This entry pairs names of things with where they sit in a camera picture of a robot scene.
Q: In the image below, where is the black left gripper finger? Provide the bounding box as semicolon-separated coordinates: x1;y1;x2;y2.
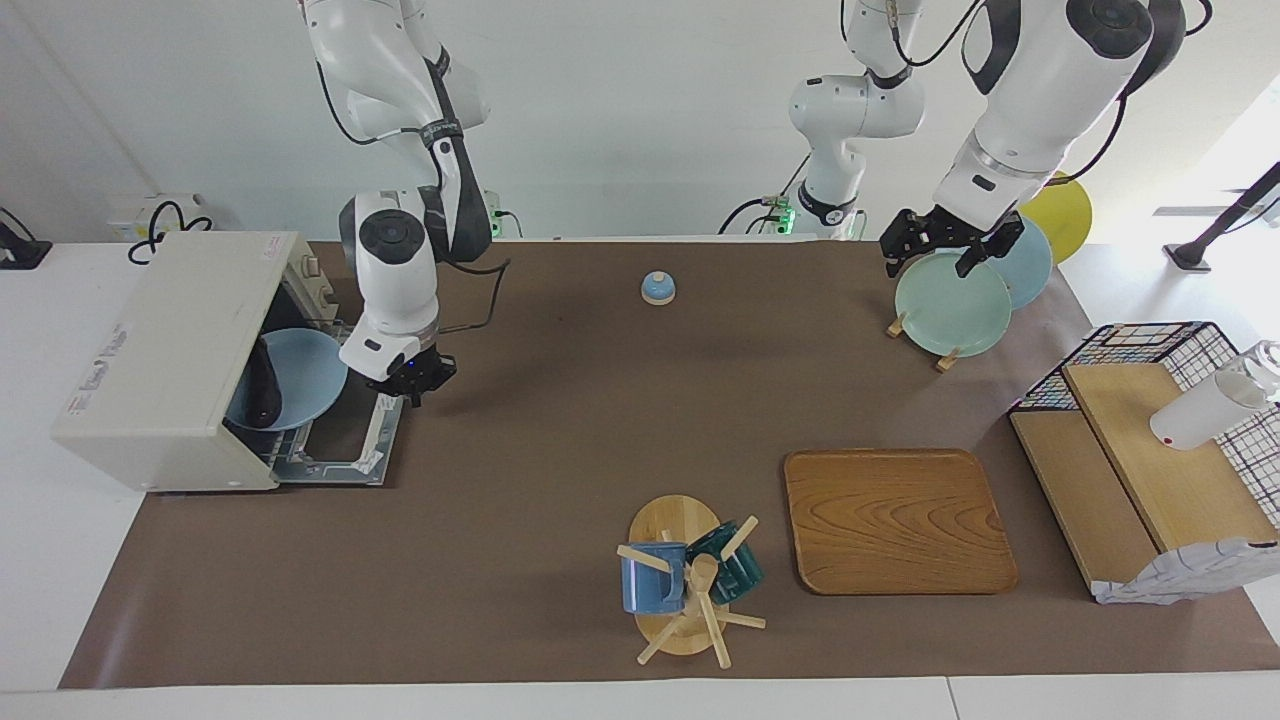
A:
880;213;916;279
955;220;1026;279

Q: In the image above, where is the toaster oven glass door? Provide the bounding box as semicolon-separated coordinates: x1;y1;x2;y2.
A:
272;325;421;488

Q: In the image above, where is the light blue round plate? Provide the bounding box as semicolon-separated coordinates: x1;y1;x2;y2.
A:
225;328;350;432

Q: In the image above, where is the dark purple eggplant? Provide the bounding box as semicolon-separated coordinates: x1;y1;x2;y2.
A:
245;338;284;429

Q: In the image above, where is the beige toaster oven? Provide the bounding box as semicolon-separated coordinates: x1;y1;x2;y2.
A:
50;232;421;493

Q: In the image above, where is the pale blue racked plate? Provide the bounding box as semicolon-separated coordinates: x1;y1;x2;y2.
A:
990;217;1054;311

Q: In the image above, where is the yellow plate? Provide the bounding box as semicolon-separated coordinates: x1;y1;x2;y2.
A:
1020;170;1093;264

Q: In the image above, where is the pale green plate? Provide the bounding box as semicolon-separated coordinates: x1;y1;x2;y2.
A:
894;248;1013;359

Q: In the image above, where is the wooden dish rack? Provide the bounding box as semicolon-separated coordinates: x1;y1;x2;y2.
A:
887;310;961;373

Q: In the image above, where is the brown table mat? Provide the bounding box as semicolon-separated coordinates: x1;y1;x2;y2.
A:
58;240;1280;691

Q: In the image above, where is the black angled stand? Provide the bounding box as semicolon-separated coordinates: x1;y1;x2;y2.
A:
1165;160;1280;273

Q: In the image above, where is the white cylindrical fixture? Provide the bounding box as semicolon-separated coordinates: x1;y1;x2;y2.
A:
1150;340;1280;451

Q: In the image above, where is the wooden stepped shelf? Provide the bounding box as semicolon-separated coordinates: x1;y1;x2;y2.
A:
1008;360;1280;591

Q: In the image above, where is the wooden mug tree stand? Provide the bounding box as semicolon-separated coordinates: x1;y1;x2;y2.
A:
615;494;767;669

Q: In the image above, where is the brown wooden tray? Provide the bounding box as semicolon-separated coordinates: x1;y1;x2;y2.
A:
783;448;1019;597

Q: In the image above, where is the blue mug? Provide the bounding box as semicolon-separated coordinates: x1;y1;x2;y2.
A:
621;541;689;615

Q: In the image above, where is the white power strip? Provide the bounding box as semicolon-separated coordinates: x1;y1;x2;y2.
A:
108;195;211;241

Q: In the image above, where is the dark green mug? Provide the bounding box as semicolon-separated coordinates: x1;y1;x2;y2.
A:
686;520;765;605

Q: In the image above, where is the black desktop device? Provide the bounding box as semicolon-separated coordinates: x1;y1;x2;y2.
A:
0;207;53;271

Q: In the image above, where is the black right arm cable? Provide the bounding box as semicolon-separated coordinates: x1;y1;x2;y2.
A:
315;60;512;336

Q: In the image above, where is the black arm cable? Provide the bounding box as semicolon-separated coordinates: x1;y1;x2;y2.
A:
315;60;512;336
840;0;1211;191

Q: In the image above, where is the metal oven wire rack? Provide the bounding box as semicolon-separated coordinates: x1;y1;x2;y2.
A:
225;418;303;467

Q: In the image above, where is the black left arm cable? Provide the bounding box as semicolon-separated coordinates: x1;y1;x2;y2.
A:
840;0;1211;191

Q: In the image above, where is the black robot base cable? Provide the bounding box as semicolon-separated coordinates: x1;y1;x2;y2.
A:
722;150;811;233

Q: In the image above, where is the black wire basket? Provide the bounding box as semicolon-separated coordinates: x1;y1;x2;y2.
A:
1008;320;1280;531

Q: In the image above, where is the black power strip cable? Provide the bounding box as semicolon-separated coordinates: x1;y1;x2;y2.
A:
128;200;214;266

